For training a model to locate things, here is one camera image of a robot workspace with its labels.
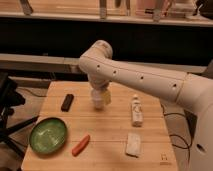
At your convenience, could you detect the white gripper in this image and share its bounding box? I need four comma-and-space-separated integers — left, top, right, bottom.
88, 75, 111, 105

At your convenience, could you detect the black eraser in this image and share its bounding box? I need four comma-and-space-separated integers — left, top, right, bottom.
61, 94, 74, 112

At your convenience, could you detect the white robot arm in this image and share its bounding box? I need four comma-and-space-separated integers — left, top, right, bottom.
78, 40, 213, 171

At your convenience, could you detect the white tube bottle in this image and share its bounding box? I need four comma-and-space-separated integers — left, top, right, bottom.
131, 94, 143, 127

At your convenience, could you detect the white crumpled cloth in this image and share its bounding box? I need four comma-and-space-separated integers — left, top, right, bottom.
125, 133, 141, 157

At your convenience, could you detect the orange carrot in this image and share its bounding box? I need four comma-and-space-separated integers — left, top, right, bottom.
72, 135, 90, 156

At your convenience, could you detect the green bowl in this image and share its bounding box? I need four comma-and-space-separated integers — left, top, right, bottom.
29, 117, 68, 155

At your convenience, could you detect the black tripod stand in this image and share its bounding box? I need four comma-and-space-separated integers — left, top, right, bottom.
0, 72, 38, 158

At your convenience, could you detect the black cable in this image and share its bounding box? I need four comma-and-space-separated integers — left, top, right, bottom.
163, 111, 194, 171

